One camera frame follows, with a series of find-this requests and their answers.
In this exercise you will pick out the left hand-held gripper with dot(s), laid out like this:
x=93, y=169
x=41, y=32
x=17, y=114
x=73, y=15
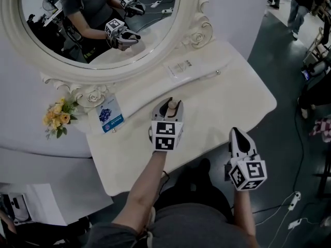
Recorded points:
x=165, y=136

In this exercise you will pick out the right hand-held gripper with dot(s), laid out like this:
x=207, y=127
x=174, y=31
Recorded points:
x=248, y=173

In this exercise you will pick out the small pink beige object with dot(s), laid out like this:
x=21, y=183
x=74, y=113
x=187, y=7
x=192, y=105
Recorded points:
x=172, y=104

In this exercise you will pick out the person's right forearm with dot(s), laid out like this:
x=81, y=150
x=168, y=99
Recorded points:
x=244, y=213

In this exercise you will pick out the person's left forearm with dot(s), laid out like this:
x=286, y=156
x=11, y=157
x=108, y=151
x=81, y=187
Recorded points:
x=142, y=192

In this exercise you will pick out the white dressing table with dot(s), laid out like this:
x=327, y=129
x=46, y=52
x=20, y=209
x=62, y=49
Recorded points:
x=207, y=112

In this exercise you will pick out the white printed sign card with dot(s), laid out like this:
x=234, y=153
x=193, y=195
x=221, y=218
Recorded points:
x=179, y=69

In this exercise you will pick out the blue and white card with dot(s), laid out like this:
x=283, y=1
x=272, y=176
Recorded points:
x=110, y=115

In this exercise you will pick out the person's black trousers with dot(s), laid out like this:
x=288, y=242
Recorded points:
x=194, y=187

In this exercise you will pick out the white power strip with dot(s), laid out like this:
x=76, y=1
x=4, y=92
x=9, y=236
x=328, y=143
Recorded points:
x=294, y=223
x=294, y=201

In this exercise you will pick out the device with blue screen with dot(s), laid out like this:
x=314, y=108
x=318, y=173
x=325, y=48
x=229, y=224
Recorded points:
x=306, y=75

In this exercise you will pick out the person's grey shirt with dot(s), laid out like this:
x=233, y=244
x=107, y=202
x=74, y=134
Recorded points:
x=191, y=229

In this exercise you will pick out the yellow flower bouquet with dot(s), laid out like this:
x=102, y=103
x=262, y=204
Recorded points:
x=58, y=117

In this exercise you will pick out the white cabinet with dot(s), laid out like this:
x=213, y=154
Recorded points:
x=64, y=203

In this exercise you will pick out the black and white device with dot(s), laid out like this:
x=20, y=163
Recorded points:
x=15, y=208

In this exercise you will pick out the oval mirror white ornate frame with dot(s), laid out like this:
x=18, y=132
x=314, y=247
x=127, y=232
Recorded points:
x=31, y=66

